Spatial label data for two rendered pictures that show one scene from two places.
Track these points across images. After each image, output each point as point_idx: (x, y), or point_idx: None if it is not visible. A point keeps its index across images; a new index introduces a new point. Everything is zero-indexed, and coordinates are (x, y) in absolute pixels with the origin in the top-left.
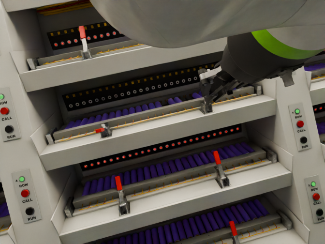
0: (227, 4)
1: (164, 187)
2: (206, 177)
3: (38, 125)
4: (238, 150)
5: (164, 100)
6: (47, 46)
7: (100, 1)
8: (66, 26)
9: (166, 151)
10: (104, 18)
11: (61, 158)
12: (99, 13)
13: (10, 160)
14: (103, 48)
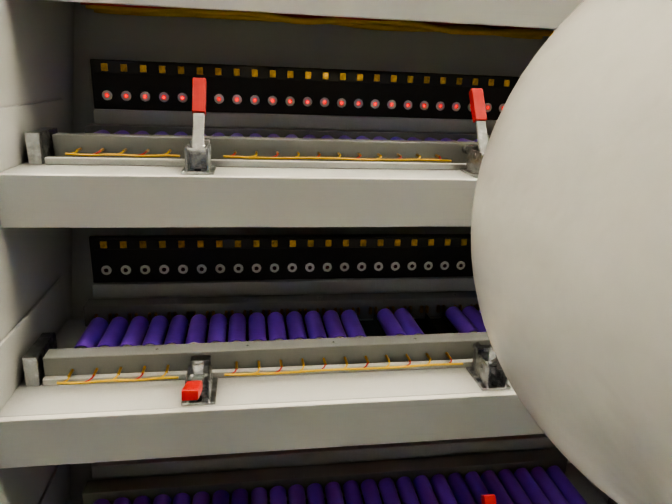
0: None
1: None
2: None
3: (10, 324)
4: (541, 492)
5: (367, 308)
6: (80, 91)
7: (644, 492)
8: (144, 51)
9: (343, 450)
10: (540, 422)
11: (53, 441)
12: (526, 402)
13: None
14: (243, 145)
